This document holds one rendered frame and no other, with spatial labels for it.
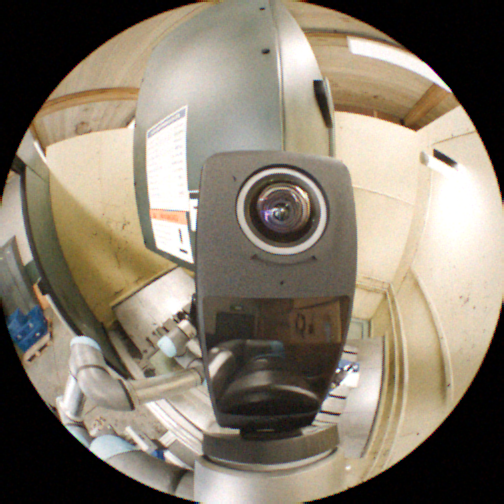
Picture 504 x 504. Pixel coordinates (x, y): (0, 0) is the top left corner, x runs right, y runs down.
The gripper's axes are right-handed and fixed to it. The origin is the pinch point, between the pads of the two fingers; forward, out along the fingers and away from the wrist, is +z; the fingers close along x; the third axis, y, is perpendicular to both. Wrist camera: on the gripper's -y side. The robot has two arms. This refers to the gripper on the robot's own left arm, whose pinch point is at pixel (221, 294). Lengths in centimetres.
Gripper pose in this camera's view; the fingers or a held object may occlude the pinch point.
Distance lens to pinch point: 73.1
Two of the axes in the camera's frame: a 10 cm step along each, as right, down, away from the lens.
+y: 0.0, 8.9, 4.6
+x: 8.7, 2.3, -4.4
